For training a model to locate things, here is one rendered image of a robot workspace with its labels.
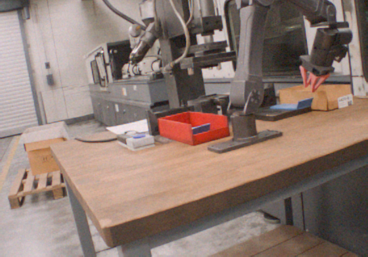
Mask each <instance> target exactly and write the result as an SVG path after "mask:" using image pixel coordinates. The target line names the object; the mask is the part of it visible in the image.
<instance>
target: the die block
mask: <svg viewBox="0 0 368 257"><path fill-rule="evenodd" d="M229 102H230V101H229V99H225V103H221V111H222V115H223V116H227V117H231V115H233V114H230V113H227V107H228V106H229ZM188 105H189V104H188ZM194 108H195V112H201V113H207V114H218V106H212V104H211V103H207V104H204V105H194Z"/></svg>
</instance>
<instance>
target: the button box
mask: <svg viewBox="0 0 368 257"><path fill-rule="evenodd" d="M133 131H135V130H133ZM137 134H142V133H141V132H139V131H136V133H134V134H131V135H128V134H127V133H121V134H118V135H117V138H113V139H106V140H100V139H99V140H86V139H80V138H78V137H75V138H74V139H77V140H79V141H83V142H86V143H98V142H106V141H116V140H118V143H119V144H121V145H123V146H125V147H128V145H127V141H126V139H127V138H131V137H133V136H134V135H137ZM143 134H144V133H143Z"/></svg>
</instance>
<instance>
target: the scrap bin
mask: <svg viewBox="0 0 368 257"><path fill-rule="evenodd" d="M205 124H210V129H209V131H205V132H202V133H198V134H194V135H193V129H192V128H195V127H198V126H202V125H205ZM158 125H159V132H160V136H162V137H165V138H168V139H172V140H175V141H179V142H181V143H184V144H188V145H191V146H196V145H201V144H203V143H207V142H211V141H215V140H218V139H222V138H224V137H229V136H230V133H229V124H228V119H227V116H223V115H218V114H207V113H201V112H191V111H188V112H183V113H179V114H174V115H171V116H166V117H162V118H158Z"/></svg>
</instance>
